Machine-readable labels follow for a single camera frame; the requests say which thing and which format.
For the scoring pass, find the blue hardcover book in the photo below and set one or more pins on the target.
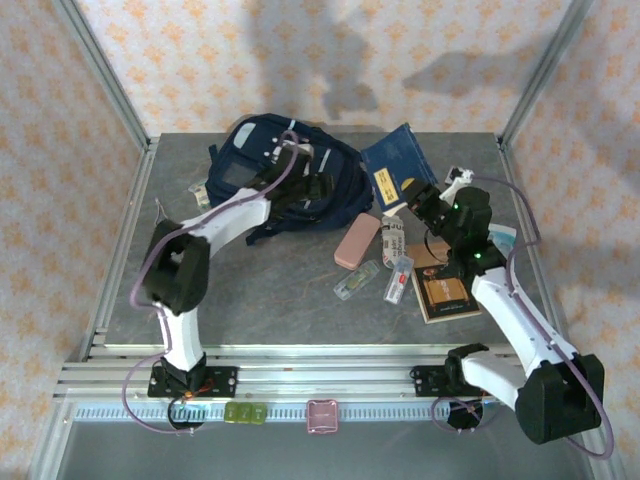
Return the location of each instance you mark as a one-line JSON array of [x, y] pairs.
[[395, 155]]

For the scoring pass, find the navy blue backpack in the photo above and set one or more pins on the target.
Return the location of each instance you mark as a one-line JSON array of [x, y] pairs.
[[345, 195]]

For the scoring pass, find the brown book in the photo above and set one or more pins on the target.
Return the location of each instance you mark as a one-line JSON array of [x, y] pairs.
[[445, 295]]

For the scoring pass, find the clear box with red label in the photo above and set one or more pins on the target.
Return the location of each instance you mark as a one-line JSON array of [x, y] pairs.
[[398, 281]]

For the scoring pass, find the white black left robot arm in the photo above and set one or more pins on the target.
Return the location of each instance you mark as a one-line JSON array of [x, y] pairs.
[[230, 220]]

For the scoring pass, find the blue wet wipes pack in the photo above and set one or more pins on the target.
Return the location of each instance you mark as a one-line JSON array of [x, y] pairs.
[[502, 240]]

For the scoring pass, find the newspaper print pouch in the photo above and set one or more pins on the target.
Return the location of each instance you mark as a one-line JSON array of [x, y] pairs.
[[394, 240]]

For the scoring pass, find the pink pencil case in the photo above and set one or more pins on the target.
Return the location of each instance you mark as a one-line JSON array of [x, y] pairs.
[[356, 242]]

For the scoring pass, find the clear packet of cream gloves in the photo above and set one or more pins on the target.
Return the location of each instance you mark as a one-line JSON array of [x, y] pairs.
[[201, 197]]

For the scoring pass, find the clear box with compass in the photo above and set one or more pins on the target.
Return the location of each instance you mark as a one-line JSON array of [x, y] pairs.
[[356, 281]]

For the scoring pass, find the wide aluminium extrusion beam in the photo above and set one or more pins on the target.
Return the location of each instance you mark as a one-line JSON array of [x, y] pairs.
[[325, 375]]

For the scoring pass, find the green square button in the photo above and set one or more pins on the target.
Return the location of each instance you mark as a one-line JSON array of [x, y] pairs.
[[259, 414], [232, 414], [245, 414]]

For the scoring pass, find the pink square box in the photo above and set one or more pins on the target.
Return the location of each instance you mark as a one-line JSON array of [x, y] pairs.
[[323, 416]]

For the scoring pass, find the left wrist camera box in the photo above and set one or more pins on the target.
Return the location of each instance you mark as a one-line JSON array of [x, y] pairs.
[[295, 154]]

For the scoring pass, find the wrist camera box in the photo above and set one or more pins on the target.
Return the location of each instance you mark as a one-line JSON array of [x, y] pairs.
[[295, 154], [459, 181]]

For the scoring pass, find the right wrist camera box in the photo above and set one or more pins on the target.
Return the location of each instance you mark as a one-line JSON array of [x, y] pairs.
[[459, 181]]

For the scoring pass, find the aluminium table edge rail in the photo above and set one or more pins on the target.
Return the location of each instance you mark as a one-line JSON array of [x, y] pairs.
[[121, 250], [550, 300]]

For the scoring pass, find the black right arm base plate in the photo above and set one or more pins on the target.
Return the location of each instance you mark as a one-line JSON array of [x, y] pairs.
[[425, 380]]

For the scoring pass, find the aluminium frame post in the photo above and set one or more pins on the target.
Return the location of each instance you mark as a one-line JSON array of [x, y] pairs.
[[538, 80], [110, 80]]

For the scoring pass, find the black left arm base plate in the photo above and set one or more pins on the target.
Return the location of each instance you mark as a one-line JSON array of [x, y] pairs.
[[225, 380]]

